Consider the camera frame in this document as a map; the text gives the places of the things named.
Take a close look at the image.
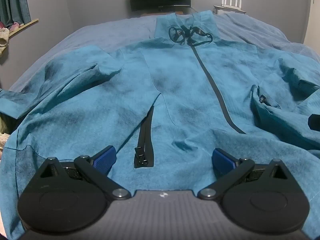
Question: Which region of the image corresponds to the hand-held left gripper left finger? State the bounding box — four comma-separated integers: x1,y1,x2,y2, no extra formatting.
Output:
37,145,132,201

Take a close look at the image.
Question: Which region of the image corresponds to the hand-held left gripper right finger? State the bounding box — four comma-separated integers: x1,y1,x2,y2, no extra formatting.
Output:
197,148,292,201

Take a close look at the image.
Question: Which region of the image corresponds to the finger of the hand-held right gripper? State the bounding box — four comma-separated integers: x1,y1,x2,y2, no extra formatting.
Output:
308,114,320,130

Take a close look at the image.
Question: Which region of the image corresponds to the blue zip jacket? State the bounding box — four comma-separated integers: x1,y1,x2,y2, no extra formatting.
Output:
0,10,320,240

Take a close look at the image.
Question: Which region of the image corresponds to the grey-blue bed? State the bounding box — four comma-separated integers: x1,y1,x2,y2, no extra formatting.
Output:
5,12,320,93

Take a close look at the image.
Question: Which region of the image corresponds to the white cabinet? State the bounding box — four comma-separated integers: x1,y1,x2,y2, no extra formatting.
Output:
213,4,247,15

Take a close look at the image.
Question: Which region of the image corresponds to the wooden monitor stand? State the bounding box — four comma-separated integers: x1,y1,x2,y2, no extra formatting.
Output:
140,10,185,17

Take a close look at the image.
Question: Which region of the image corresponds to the wooden window sill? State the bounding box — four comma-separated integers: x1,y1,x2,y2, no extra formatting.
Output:
9,18,39,38

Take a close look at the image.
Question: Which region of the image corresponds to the beige plush cloth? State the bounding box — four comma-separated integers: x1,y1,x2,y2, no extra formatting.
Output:
0,28,10,57

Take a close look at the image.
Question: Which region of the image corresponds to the pink cloth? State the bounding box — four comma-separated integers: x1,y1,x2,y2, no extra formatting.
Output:
0,21,25,30

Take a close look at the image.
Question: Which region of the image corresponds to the teal curtain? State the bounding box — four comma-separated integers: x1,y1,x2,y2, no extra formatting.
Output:
0,0,32,28

